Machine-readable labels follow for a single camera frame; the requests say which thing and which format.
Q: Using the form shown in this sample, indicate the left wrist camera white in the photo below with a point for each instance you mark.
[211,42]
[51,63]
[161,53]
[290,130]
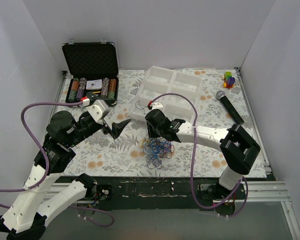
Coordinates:
[98,110]

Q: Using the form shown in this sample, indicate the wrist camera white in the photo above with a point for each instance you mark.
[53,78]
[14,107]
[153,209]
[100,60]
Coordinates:
[98,110]
[155,105]

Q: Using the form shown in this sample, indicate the black handheld microphone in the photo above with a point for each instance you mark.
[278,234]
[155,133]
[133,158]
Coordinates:
[221,96]

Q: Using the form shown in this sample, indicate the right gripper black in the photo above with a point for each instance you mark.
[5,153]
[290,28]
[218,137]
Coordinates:
[152,131]

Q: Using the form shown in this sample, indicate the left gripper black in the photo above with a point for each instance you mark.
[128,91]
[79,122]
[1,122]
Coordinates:
[106,128]

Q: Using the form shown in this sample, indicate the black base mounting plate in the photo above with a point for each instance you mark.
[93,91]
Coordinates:
[145,193]

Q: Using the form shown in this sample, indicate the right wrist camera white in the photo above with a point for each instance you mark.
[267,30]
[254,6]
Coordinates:
[155,105]

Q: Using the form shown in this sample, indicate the playing card deck box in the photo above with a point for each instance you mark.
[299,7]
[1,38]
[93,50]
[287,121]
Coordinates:
[92,85]

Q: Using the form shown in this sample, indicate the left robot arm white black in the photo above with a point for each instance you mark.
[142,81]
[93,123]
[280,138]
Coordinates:
[28,217]

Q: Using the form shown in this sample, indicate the black poker chip case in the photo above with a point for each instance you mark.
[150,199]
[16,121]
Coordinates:
[92,61]

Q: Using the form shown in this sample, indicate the colourful toy block figure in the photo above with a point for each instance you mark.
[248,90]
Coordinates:
[228,80]

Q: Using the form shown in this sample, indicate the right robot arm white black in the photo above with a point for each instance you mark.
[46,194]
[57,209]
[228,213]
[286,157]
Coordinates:
[239,149]

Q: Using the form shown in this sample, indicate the white plastic compartment tray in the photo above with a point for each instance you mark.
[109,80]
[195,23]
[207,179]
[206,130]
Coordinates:
[184,91]

